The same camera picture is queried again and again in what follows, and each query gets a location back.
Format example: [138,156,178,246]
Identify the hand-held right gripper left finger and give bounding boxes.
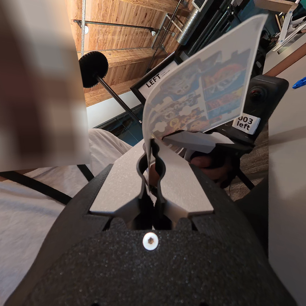
[89,139,154,229]

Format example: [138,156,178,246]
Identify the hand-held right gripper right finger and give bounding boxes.
[153,138,215,229]

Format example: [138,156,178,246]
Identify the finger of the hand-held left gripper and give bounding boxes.
[163,130,235,154]

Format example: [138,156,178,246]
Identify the colourful lego sticker sheet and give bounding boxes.
[142,13,269,192]

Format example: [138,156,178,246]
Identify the person's left hand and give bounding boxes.
[190,155,230,189]

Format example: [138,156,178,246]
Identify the black framed marker sign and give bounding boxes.
[130,51,184,113]

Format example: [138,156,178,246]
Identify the person's white shirt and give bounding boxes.
[0,128,134,304]

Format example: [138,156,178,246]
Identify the black ribbed disc on rod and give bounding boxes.
[78,51,145,126]

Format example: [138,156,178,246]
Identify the black harness strap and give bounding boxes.
[0,170,73,205]
[77,164,95,182]

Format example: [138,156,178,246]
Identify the metal spiral ventilation duct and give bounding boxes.
[176,7,204,44]

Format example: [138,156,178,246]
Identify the black ceiling rail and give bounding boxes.
[74,19,159,34]

